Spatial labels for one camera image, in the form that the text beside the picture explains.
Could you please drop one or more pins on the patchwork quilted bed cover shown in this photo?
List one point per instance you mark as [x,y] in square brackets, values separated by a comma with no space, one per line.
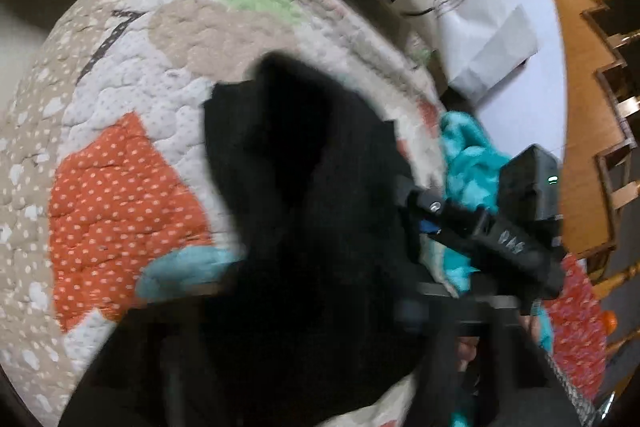
[103,164]

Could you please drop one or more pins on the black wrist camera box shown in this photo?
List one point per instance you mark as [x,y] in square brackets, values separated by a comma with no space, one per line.
[528,190]

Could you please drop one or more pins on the white paper bag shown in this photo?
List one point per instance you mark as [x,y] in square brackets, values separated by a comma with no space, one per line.
[506,59]

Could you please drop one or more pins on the wooden headboard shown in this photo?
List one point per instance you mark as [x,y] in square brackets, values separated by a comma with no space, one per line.
[597,181]

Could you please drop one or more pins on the teal fleece blanket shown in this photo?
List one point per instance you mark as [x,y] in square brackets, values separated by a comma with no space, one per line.
[472,178]

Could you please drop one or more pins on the black pants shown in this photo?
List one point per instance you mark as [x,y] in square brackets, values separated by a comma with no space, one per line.
[320,317]

